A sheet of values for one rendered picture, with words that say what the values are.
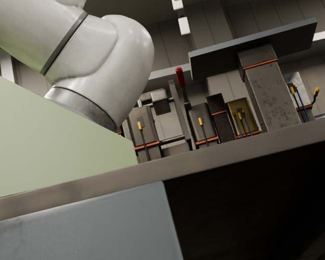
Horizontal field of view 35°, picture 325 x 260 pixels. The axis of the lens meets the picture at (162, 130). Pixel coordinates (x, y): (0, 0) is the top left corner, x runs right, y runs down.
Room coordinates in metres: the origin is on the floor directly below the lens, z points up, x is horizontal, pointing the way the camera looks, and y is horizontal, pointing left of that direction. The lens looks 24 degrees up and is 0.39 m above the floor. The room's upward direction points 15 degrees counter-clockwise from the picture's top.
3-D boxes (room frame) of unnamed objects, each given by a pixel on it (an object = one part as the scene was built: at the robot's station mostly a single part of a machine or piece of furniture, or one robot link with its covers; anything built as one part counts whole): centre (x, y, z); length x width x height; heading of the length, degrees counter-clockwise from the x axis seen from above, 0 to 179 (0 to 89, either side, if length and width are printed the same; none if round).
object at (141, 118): (1.33, 0.05, 0.89); 0.09 x 0.08 x 0.38; 0
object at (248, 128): (1.47, -0.24, 0.89); 0.12 x 0.08 x 0.38; 0
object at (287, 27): (1.31, -0.31, 1.16); 0.37 x 0.14 x 0.02; 90
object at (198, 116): (1.43, -0.12, 0.89); 0.12 x 0.07 x 0.38; 0
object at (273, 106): (1.31, -0.31, 0.92); 0.10 x 0.08 x 0.45; 90
